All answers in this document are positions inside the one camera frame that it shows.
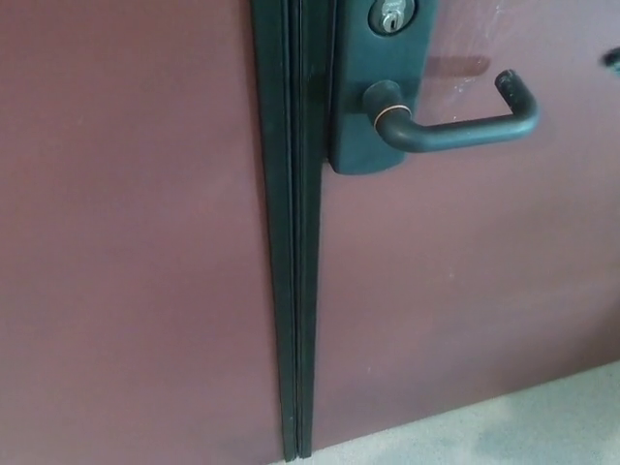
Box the black lever door handle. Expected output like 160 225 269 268
361 68 541 154

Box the black door edge strip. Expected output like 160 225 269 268
289 0 343 462
249 0 299 464

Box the maroon door leaf plain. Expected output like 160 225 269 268
0 0 288 465

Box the silver key lock cylinder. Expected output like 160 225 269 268
368 0 414 37

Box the black door handle backplate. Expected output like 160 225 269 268
328 0 440 177

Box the maroon door leaf with handle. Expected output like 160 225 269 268
308 0 620 459

